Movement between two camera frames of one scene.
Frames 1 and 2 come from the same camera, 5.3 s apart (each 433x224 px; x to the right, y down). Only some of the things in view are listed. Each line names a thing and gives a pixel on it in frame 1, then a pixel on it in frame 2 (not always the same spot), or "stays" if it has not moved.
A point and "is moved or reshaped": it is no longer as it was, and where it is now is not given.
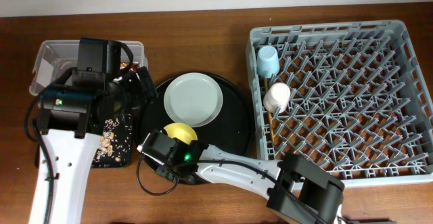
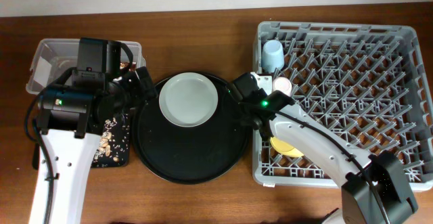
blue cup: x=268 y=61 is moved or reshaped
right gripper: x=166 y=169 -> x=241 y=109
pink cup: x=278 y=95 is moved or reshaped
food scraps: x=115 y=144 stays
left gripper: x=141 y=82 stays
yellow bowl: x=181 y=131 -> x=285 y=149
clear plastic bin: x=55 y=57 stays
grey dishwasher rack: x=360 y=108 stays
